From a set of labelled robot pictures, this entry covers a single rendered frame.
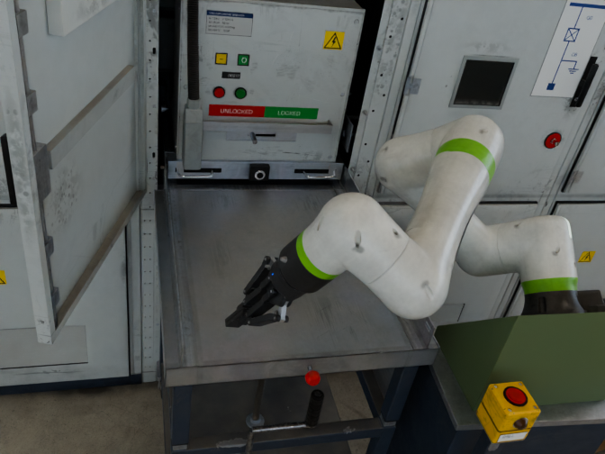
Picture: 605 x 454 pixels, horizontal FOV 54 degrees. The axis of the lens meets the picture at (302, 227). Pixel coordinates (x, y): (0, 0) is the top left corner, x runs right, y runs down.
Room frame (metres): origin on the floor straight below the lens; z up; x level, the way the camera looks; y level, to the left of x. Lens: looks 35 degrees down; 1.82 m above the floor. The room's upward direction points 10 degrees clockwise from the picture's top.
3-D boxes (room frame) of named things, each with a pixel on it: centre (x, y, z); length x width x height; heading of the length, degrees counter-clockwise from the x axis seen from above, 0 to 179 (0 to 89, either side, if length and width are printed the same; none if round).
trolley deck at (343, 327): (1.24, 0.04, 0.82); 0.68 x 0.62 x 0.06; 19
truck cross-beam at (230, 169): (1.61, 0.17, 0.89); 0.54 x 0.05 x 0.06; 109
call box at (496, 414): (0.86, -0.49, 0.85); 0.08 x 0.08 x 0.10; 19
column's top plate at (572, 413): (1.10, -0.59, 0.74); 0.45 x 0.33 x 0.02; 105
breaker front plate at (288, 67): (1.59, 0.16, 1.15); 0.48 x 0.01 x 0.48; 109
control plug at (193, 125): (1.46, 0.34, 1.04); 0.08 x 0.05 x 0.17; 19
